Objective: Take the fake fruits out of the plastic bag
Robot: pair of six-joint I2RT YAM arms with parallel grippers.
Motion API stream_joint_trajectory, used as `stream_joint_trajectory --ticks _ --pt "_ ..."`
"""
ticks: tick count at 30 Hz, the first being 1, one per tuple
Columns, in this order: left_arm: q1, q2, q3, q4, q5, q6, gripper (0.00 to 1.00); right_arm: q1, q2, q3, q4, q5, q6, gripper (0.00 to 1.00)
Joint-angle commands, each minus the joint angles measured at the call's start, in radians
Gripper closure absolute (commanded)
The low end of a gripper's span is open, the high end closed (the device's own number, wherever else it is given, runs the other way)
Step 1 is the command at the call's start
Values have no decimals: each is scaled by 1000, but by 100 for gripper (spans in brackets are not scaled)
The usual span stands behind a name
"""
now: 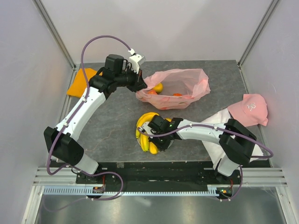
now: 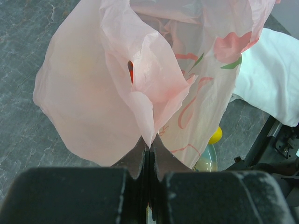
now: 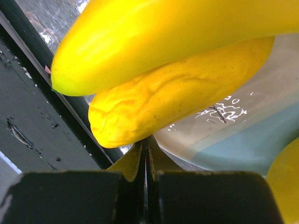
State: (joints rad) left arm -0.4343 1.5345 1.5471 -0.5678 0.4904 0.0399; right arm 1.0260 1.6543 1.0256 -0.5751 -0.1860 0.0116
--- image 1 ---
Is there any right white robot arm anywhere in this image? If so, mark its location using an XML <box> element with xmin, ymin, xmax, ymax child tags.
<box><xmin>142</xmin><ymin>115</ymin><xmax>256</xmax><ymax>184</ymax></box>

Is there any slotted cable duct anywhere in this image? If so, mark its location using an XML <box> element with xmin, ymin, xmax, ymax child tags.
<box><xmin>43</xmin><ymin>186</ymin><xmax>228</xmax><ymax>197</ymax></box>

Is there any small yellow round fruit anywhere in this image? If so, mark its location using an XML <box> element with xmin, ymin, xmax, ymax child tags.
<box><xmin>153</xmin><ymin>83</ymin><xmax>164</xmax><ymax>94</ymax></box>

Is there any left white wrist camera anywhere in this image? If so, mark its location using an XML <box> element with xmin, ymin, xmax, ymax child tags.
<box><xmin>128</xmin><ymin>49</ymin><xmax>146</xmax><ymax>73</ymax></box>

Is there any yellow banana bunch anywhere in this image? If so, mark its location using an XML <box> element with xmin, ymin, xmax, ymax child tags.
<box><xmin>140</xmin><ymin>134</ymin><xmax>150</xmax><ymax>152</ymax></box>
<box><xmin>135</xmin><ymin>112</ymin><xmax>159</xmax><ymax>139</ymax></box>

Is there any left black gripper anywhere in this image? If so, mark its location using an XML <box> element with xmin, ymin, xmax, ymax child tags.
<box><xmin>115</xmin><ymin>65</ymin><xmax>148</xmax><ymax>93</ymax></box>

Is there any peach fruit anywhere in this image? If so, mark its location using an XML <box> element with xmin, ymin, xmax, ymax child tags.
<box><xmin>147</xmin><ymin>90</ymin><xmax>157</xmax><ymax>95</ymax></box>

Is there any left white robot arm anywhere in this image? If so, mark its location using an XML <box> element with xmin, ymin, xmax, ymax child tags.
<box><xmin>44</xmin><ymin>53</ymin><xmax>147</xmax><ymax>183</ymax></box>

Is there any white folded cloth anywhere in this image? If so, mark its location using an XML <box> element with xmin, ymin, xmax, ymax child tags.
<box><xmin>200</xmin><ymin>109</ymin><xmax>264</xmax><ymax>165</ymax></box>

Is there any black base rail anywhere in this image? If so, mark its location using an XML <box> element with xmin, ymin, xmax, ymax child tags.
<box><xmin>76</xmin><ymin>161</ymin><xmax>241</xmax><ymax>185</ymax></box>

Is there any orange folded cloth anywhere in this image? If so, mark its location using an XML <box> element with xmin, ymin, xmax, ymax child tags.
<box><xmin>66</xmin><ymin>68</ymin><xmax>97</xmax><ymax>98</ymax></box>

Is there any pink cap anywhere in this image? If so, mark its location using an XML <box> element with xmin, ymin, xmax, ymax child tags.
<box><xmin>228</xmin><ymin>94</ymin><xmax>268</xmax><ymax>127</ymax></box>

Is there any beige and blue plate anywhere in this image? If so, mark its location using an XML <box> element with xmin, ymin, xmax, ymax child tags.
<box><xmin>137</xmin><ymin>138</ymin><xmax>173</xmax><ymax>152</ymax></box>

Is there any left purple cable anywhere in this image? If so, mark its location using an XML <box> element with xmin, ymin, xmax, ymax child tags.
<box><xmin>46</xmin><ymin>35</ymin><xmax>134</xmax><ymax>175</ymax></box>

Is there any pink peach plastic bag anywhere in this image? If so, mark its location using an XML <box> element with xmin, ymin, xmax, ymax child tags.
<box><xmin>136</xmin><ymin>69</ymin><xmax>210</xmax><ymax>110</ymax></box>

